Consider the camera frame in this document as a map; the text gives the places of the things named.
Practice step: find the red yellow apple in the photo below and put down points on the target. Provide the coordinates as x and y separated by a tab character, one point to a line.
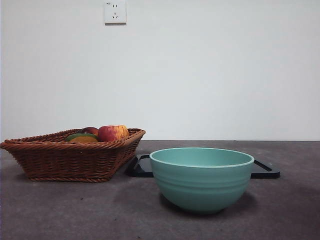
111	132

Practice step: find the mint green bowl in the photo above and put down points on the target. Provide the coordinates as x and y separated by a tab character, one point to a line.
202	187

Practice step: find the dark green rectangular tray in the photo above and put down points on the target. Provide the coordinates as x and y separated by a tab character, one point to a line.
140	167

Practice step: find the white wall socket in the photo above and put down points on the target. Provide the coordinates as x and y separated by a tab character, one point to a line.
115	12

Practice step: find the yellow brown kiwi fruit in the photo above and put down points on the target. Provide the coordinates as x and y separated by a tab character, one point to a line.
83	139

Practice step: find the dark red apple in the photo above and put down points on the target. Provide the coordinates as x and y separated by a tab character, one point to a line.
90	130

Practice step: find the brown wicker basket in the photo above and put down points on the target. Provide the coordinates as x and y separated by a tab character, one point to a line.
67	160

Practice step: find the green mango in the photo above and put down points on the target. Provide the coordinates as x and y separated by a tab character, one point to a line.
73	135

